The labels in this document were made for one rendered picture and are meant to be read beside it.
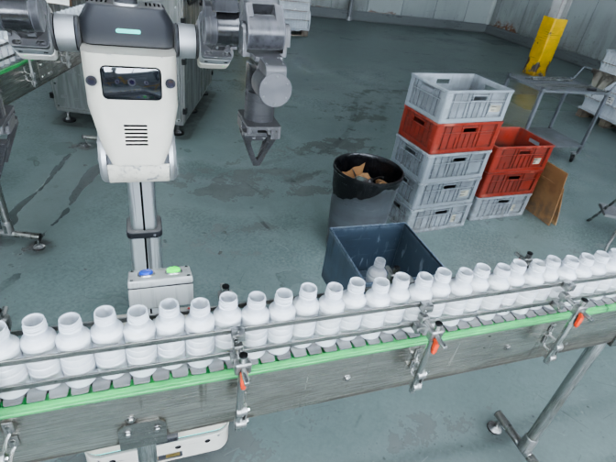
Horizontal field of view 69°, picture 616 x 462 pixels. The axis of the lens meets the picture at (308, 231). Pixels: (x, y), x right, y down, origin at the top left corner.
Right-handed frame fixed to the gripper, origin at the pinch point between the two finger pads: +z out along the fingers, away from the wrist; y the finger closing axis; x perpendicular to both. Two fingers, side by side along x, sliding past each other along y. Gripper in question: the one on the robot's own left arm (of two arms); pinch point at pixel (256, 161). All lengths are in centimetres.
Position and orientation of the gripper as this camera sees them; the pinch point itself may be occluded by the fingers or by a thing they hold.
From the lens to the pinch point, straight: 93.6
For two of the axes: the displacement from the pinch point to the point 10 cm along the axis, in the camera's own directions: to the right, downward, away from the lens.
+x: -9.5, 0.7, -3.2
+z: -1.1, 8.4, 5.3
